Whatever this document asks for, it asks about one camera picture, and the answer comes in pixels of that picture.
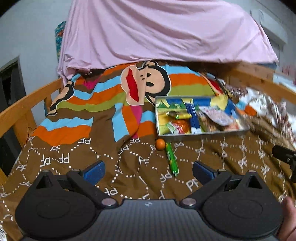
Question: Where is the blue white snack tube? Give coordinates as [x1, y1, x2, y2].
[185, 103, 202, 134]

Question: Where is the peanut brittle snack bar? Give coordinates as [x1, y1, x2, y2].
[198, 115, 218, 132]

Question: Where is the person's right hand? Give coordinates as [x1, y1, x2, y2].
[278, 196, 296, 241]

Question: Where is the orange red snack packet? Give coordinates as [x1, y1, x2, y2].
[166, 120, 191, 135]

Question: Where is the white wall air conditioner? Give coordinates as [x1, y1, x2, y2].
[250, 9, 288, 46]

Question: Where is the yellow green snack bag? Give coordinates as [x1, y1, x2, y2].
[166, 111, 192, 120]

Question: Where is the white tofu snack packet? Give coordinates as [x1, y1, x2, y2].
[199, 106, 234, 126]

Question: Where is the green sausage stick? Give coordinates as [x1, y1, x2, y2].
[165, 143, 179, 177]

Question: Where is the wooden bed frame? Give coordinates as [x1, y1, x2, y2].
[1, 62, 295, 149]

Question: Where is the metal tray with cartoon print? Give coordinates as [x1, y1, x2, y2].
[155, 96, 249, 141]

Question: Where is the white floral quilt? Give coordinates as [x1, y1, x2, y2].
[222, 81, 295, 150]

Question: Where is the small orange fruit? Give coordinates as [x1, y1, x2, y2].
[155, 138, 166, 151]

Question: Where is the red white snack packet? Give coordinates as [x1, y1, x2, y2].
[221, 120, 240, 132]

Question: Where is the colourful wall poster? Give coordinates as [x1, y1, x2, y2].
[55, 21, 66, 60]

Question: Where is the striped monkey cartoon blanket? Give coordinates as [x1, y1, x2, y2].
[1, 64, 295, 240]

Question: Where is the pink draped bed sheet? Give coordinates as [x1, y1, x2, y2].
[57, 1, 278, 79]

